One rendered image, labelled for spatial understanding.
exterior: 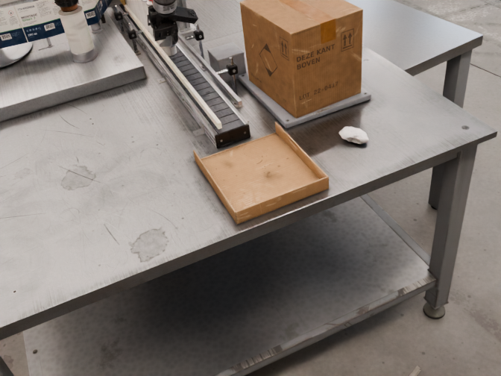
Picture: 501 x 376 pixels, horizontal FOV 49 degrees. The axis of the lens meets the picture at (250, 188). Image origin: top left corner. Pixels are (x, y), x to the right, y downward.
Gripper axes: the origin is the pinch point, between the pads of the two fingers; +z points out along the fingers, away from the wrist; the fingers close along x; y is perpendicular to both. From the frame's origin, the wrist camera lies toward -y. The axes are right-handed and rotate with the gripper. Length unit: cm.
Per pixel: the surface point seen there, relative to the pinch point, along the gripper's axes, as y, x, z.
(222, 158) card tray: 6, 56, -21
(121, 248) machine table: 41, 74, -30
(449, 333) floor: -57, 128, 34
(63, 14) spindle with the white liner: 31.2, -22.3, -2.0
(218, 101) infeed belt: -1.9, 34.7, -13.7
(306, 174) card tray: -10, 73, -30
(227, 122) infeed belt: 0, 46, -20
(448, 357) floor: -50, 134, 30
